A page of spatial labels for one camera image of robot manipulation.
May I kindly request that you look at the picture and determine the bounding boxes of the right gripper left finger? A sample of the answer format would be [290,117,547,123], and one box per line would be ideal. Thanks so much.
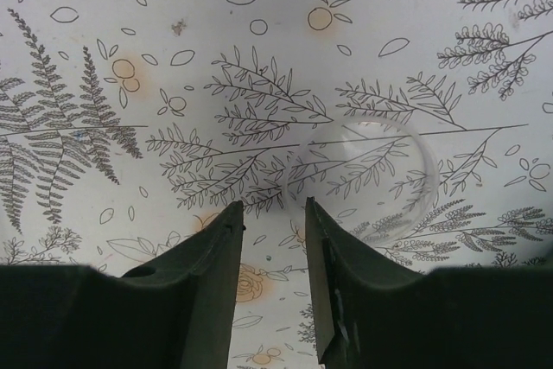
[1,201,245,368]

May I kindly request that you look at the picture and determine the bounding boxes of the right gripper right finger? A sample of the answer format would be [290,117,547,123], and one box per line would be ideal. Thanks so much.
[305,199,552,368]

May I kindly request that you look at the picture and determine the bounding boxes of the clear plastic tube lid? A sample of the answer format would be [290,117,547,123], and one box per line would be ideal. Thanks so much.
[283,116,440,246]

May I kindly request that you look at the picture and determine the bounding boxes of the floral table cloth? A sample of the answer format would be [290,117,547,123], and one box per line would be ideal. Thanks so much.
[0,0,553,369]

